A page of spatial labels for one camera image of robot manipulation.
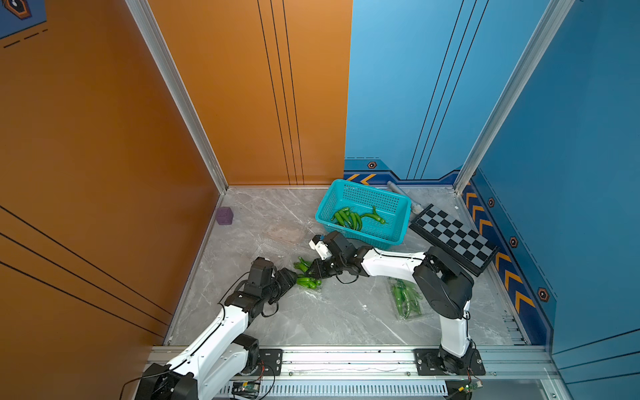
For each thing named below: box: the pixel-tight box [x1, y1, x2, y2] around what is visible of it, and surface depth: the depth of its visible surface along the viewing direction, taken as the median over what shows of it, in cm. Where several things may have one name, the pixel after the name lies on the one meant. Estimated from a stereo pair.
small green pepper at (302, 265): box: [293, 255, 312, 273], surface depth 91 cm
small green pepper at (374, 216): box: [360, 205, 387, 225], surface depth 108 cm
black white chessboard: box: [409, 203, 501, 278], surface depth 99 cm
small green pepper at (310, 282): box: [295, 276, 323, 290], surface depth 88 cm
